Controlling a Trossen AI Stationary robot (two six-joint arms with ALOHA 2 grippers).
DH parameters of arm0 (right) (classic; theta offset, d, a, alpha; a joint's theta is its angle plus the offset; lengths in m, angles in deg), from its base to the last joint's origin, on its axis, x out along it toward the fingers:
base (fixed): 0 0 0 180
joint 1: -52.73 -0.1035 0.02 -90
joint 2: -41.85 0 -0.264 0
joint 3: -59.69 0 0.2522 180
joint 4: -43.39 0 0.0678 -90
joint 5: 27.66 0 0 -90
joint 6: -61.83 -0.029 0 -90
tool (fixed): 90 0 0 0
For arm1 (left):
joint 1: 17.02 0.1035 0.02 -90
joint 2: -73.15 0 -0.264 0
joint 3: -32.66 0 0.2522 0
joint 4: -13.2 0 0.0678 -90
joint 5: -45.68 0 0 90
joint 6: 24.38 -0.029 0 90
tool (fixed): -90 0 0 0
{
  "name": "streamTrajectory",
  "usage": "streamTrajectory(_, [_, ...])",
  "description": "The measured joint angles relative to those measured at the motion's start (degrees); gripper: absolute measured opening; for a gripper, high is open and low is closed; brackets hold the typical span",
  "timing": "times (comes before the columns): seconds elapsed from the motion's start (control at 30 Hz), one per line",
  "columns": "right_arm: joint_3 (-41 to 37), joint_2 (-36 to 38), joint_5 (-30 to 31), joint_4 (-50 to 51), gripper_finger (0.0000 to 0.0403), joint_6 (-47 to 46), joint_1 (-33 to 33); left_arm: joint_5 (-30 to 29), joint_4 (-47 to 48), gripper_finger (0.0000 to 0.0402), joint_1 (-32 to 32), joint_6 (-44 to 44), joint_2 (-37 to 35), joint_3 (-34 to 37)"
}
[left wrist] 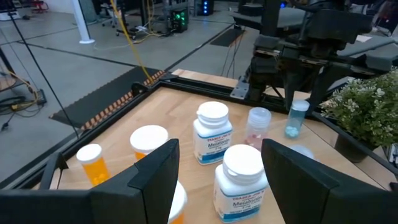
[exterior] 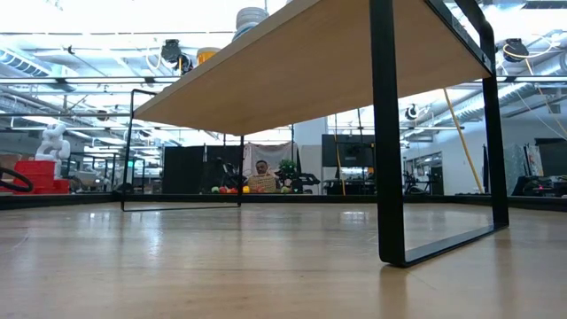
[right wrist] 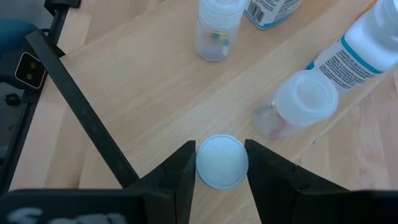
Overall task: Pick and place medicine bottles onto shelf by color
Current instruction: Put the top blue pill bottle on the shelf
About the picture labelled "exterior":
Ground black monitor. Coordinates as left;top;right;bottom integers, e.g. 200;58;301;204
534;137;567;178

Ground white hanging cloth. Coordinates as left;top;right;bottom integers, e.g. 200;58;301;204
242;141;300;176

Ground white bottle blue label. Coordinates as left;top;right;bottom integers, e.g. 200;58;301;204
233;5;270;42

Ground woven basket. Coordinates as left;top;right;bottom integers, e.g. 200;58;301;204
246;173;278;194

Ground wooden shelf black metal legs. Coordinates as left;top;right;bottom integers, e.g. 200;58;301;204
120;0;510;269

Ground black partition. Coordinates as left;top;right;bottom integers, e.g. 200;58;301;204
162;144;244;195

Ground red plastic crates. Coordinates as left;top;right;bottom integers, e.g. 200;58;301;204
12;159;71;195

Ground black cable loop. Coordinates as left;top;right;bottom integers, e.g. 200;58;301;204
0;166;35;194

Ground black table frame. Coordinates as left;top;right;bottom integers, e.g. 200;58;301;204
0;192;567;212

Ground green background plant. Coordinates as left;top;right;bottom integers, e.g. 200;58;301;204
278;158;299;176

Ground person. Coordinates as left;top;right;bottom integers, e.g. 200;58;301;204
254;159;278;178

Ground large orange pill bottle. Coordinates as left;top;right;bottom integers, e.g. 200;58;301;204
196;46;221;67

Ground black wall screen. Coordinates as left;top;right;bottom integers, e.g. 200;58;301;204
322;134;376;168

